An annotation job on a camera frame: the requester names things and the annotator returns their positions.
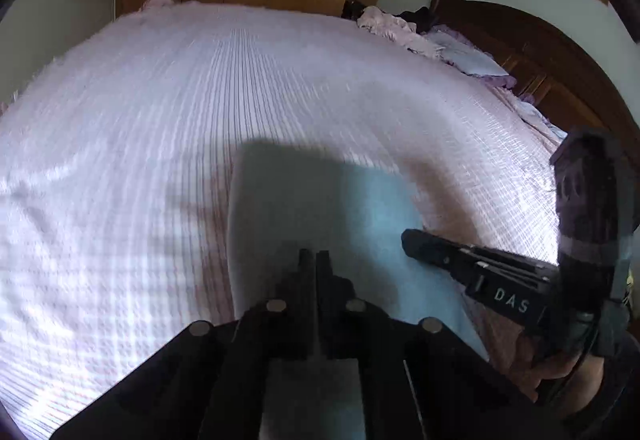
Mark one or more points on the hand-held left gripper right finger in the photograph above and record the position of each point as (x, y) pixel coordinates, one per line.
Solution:
(325, 280)

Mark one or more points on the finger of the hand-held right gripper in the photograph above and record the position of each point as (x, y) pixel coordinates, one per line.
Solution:
(430, 247)

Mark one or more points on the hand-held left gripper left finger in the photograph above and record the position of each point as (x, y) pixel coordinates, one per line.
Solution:
(306, 280)

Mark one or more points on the light blue pants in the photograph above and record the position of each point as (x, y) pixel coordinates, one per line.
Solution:
(360, 210)

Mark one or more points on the person's right forearm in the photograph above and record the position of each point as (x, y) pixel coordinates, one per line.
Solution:
(615, 395)

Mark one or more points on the person's right hand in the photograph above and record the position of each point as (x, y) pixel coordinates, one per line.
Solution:
(547, 365)

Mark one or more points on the lilac ruffled pillow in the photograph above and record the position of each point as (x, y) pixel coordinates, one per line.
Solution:
(465, 55)
(537, 117)

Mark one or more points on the dark wooden headboard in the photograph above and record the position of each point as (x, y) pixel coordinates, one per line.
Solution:
(550, 60)

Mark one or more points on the pink checked blanket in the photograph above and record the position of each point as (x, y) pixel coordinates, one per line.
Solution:
(150, 145)

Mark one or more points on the pink crumpled cloth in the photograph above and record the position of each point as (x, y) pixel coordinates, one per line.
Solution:
(395, 27)

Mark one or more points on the dark clothes pile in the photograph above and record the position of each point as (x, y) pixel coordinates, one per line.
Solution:
(417, 17)

